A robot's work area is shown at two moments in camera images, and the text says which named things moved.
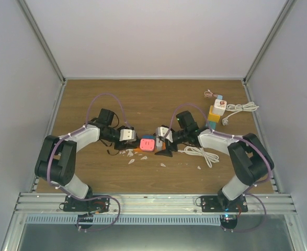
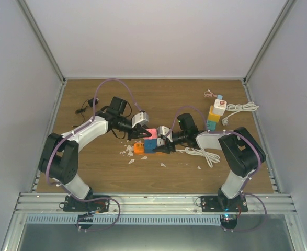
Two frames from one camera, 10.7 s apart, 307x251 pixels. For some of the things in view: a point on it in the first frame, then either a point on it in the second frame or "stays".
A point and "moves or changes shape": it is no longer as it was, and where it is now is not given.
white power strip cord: x=209 y=157 stays
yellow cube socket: x=212 y=116 stays
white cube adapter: x=219 y=106 stays
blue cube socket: x=148 y=136 moves or changes shape
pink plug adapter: x=147 y=145 → x=154 y=132
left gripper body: x=122 y=145 → x=136 y=129
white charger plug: x=159 y=145 stays
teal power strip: x=213 y=125 stays
